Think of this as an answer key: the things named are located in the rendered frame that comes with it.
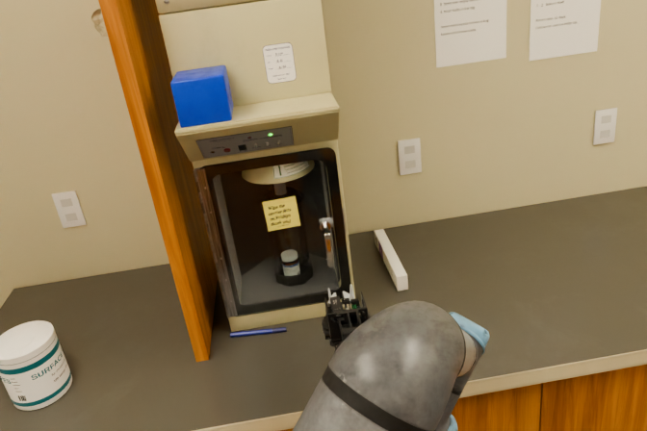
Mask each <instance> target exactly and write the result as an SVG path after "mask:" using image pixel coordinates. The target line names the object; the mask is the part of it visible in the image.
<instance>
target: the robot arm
mask: <svg viewBox="0 0 647 431"><path fill-rule="evenodd" d="M360 293H361V302H362V305H363V307H362V308H361V306H360V303H359V299H358V298H354V293H353V287H352V284H350V285H349V293H347V292H342V295H343V299H341V300H342V302H341V300H340V296H337V292H335V293H333V294H332V295H331V293H330V289H329V288H328V297H329V300H328V302H326V298H324V303H325V312H326V314H325V317H324V318H323V320H322V328H323V333H324V336H325V339H326V340H328V339H330V340H329V343H330V345H331V346H334V347H335V352H334V355H333V356H332V358H331V360H330V362H329V363H328V367H327V369H326V370H325V372H324V374H323V376H322V378H321V380H320V382H319V384H318V386H317V387H316V389H315V390H314V392H313V394H312V396H311V397H310V399H309V401H308V403H307V405H306V406H305V408H304V410H303V412H302V414H301V416H300V417H299V419H298V422H297V424H296V426H295V427H294V429H293V431H457V423H456V420H455V418H454V416H453V415H452V411H453V408H454V406H455V404H456V402H457V401H458V399H459V397H460V395H461V393H462V391H463V389H464V387H465V385H466V383H467V382H468V380H469V378H470V376H471V374H472V372H473V370H474V368H475V367H476V365H477V363H478V361H479V358H480V356H481V355H482V354H483V353H484V351H485V347H486V345H487V342H488V340H489V337H490V336H489V332H488V331H487V330H486V329H484V328H482V327H481V326H479V325H477V324H475V323H474V322H472V321H471V320H469V319H468V318H466V317H463V316H461V315H459V314H457V313H455V312H450V313H448V312H446V311H445V310H443V309H442V308H440V307H438V306H436V305H434V304H432V303H428V302H425V301H416V300H414V301H406V302H402V303H398V304H395V305H393V306H390V307H388V308H386V309H384V310H382V311H380V312H379V313H377V314H375V315H373V316H372V317H371V316H370V314H369V313H368V309H367V305H366V302H365V299H364V296H363V293H362V292H360Z"/></svg>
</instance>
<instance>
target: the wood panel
mask: <svg viewBox="0 0 647 431"><path fill-rule="evenodd" d="M98 2H99V5H100V9H101V12H102V15H103V19H104V23H105V26H106V30H107V34H108V38H109V41H110V44H111V48H112V51H113V55H114V59H115V62H116V69H117V72H118V76H119V80H120V83H121V86H122V90H123V94H124V97H125V101H126V105H127V108H128V112H129V115H130V118H131V122H132V126H133V130H134V133H135V137H136V141H137V144H138V147H139V151H140V154H141V158H142V164H143V168H144V172H145V176H146V179H147V183H148V186H149V189H150V193H151V197H152V200H153V204H154V208H155V211H156V215H157V218H158V222H159V225H160V229H161V233H162V236H163V240H164V244H165V247H166V251H167V254H168V260H169V264H170V267H171V271H172V275H173V279H174V282H175V286H176V289H177V292H178V296H179V300H180V303H181V307H182V311H183V314H184V318H185V321H186V325H187V328H188V332H189V336H190V339H191V343H192V347H193V350H194V356H195V359H196V361H197V362H201V361H207V360H209V355H210V345H211V337H212V327H213V318H214V309H215V300H216V290H217V282H218V275H217V271H216V267H215V263H214V258H213V254H212V250H211V245H210V242H209V238H208V233H207V229H206V225H205V221H204V216H203V212H202V208H201V204H200V200H199V196H198V191H197V187H196V183H195V179H194V172H193V170H194V167H193V163H192V162H191V161H190V160H189V159H188V157H187V155H186V153H185V151H184V150H183V148H182V146H181V144H180V142H179V141H178V139H177V137H176V136H175V134H174V131H175V129H176V126H177V124H178V121H179V119H178V115H177V111H176V107H175V103H174V99H173V94H172V90H171V86H170V83H171V81H172V75H171V70H170V66H169V62H168V54H167V50H166V46H165V42H164V38H163V33H162V29H161V25H160V20H159V15H160V14H159V13H158V11H157V7H156V2H155V0H98Z"/></svg>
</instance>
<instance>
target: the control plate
mask: <svg viewBox="0 0 647 431"><path fill-rule="evenodd" d="M270 133H272V134H273V135H272V136H268V134H270ZM247 137H252V139H248V138H247ZM278 140H281V142H280V143H279V144H278V142H277V141H278ZM266 142H269V143H270V144H269V145H266ZM196 143H197V145H198V147H199V149H200V151H201V153H202V156H203V158H204V159H206V158H213V157H218V156H225V155H231V154H238V153H244V152H250V151H256V150H263V149H270V148H275V147H282V146H288V145H294V138H293V130H292V126H288V127H281V128H275V129H269V130H262V131H256V132H249V133H243V134H237V135H230V136H224V137H217V138H210V139H199V140H196ZM244 144H245V145H246V149H247V150H242V151H240V150H239V147H238V145H244ZM254 144H258V146H257V147H255V146H254ZM225 148H230V150H231V151H230V152H224V151H223V150H224V149H225ZM211 151H215V153H210V152H211Z"/></svg>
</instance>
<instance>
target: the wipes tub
mask: <svg viewBox="0 0 647 431"><path fill-rule="evenodd" d="M0 377H1V379H2V381H3V383H4V385H5V388H6V390H7V392H8V394H9V396H10V398H11V400H12V402H13V405H14V406H15V407H16V408H17V409H19V410H24V411H32V410H36V409H40V408H43V407H45V406H48V405H50V404H52V403H53V402H55V401H57V400H58V399H59V398H61V397H62V396H63V395H64V394H65V393H66V392H67V390H68V389H69V387H70V386H71V383H72V375H71V372H70V369H69V366H68V364H67V361H66V359H65V355H64V353H63V350H62V347H61V345H60V342H59V340H58V337H57V335H56V332H55V330H54V327H53V325H52V324H51V323H50V322H48V321H43V320H36V321H30V322H26V323H23V324H20V325H17V326H15V327H14V328H12V329H10V330H8V331H7V332H5V333H4V334H2V335H1V336H0Z"/></svg>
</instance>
